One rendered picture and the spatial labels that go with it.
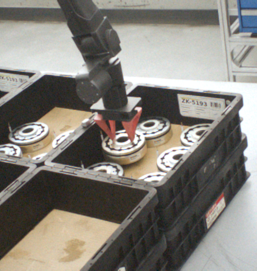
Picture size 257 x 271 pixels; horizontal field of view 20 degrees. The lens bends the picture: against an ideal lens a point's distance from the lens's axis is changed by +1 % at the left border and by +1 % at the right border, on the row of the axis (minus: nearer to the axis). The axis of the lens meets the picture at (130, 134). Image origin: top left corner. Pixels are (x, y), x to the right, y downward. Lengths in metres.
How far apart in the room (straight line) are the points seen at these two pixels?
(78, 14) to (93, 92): 0.16
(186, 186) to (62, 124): 0.53
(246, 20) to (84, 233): 2.25
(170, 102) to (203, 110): 0.09
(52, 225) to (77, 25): 0.42
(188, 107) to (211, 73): 2.23
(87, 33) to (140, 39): 3.06
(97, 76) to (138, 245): 0.37
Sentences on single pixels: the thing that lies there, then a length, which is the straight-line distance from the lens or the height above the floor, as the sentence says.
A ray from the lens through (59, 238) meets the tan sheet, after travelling 1.49.
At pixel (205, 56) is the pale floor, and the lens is 4.20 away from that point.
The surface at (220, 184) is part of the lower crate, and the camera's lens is 1.66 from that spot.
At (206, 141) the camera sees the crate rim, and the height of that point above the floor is 0.92.
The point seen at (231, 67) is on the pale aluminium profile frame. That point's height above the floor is 0.14.
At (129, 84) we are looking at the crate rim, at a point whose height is 0.93.
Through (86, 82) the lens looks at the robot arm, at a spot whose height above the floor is 1.09.
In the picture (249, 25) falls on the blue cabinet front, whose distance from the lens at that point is 3.58.
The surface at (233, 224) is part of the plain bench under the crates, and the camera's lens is 1.65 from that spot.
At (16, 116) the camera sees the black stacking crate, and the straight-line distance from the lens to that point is 1.91.
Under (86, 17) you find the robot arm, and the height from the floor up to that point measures 1.20.
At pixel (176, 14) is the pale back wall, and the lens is 4.70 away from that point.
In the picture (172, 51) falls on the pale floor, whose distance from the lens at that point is 4.33.
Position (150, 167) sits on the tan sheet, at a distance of 1.65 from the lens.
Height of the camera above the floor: 1.70
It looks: 29 degrees down
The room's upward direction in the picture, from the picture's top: 11 degrees counter-clockwise
